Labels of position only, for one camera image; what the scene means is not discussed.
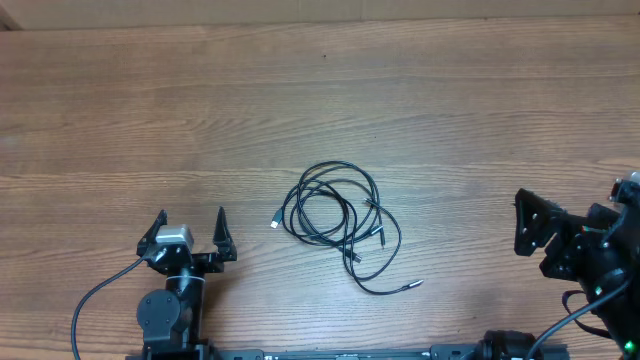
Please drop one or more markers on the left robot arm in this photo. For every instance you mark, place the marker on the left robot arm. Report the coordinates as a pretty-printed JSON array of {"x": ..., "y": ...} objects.
[{"x": 170, "y": 318}]

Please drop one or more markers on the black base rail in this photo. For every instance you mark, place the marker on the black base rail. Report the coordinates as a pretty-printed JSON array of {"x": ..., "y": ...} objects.
[{"x": 340, "y": 355}]

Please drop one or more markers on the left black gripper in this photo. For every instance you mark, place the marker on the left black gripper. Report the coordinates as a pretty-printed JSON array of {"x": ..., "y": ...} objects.
[{"x": 213, "y": 263}]

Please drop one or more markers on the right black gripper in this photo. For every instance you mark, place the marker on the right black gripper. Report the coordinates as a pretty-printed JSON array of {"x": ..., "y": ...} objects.
[{"x": 569, "y": 242}]

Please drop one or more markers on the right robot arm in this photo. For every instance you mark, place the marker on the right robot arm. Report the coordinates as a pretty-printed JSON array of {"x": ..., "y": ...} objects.
[{"x": 612, "y": 312}]

